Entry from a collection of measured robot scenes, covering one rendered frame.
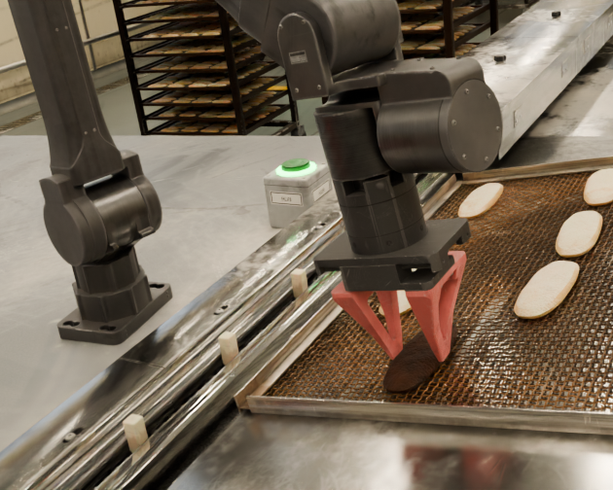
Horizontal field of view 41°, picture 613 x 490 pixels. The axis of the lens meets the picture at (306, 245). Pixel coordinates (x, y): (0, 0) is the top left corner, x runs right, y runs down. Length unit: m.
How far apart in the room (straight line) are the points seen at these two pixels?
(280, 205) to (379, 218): 0.57
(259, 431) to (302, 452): 0.05
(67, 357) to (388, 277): 0.46
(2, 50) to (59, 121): 5.51
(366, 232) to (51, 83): 0.41
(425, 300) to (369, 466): 0.12
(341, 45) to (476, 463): 0.27
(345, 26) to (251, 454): 0.30
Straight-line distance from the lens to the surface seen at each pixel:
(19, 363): 0.96
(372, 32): 0.56
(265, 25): 0.58
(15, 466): 0.72
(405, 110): 0.53
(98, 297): 0.94
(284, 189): 1.12
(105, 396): 0.77
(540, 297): 0.69
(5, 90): 6.38
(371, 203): 0.57
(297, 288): 0.91
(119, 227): 0.90
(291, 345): 0.72
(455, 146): 0.51
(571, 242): 0.78
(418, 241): 0.59
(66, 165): 0.89
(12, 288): 1.15
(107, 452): 0.72
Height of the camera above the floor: 1.26
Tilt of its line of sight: 24 degrees down
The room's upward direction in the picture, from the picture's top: 8 degrees counter-clockwise
